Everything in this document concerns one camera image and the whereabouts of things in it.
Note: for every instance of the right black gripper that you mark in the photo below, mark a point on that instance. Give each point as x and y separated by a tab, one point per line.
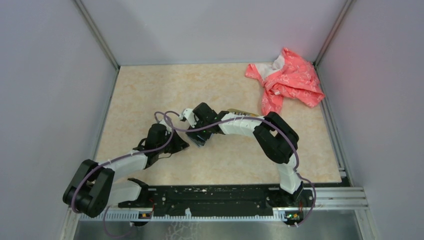
195	133

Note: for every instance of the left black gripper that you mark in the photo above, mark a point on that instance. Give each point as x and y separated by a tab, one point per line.
180	144

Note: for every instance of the beige tray of cards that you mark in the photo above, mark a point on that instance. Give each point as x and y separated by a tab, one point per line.
242	113

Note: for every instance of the beige card holder wallet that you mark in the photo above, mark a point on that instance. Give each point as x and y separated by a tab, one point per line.
200	138

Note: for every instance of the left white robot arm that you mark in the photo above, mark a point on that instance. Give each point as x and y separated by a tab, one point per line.
95	186

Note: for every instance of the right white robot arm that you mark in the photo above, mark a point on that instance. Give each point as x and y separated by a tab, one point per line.
276	138

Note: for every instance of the pink crumpled cloth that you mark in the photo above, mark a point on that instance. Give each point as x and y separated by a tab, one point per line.
289	76

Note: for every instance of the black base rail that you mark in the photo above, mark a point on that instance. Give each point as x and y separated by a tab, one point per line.
246	200

